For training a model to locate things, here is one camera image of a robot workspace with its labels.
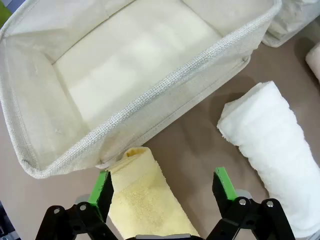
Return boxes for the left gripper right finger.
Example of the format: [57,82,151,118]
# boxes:
[206,166,297,240]

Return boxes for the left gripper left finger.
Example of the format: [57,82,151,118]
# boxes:
[34,169,118,240]

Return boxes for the white towel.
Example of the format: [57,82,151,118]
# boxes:
[216,80,320,238]

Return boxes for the pale pink towel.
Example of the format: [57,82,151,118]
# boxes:
[304,42,320,83]

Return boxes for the rolled yellow towel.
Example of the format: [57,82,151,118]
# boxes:
[106,146,201,240]

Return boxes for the beige fabric storage basket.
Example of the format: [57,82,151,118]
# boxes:
[261,0,320,48]
[0,0,283,180]

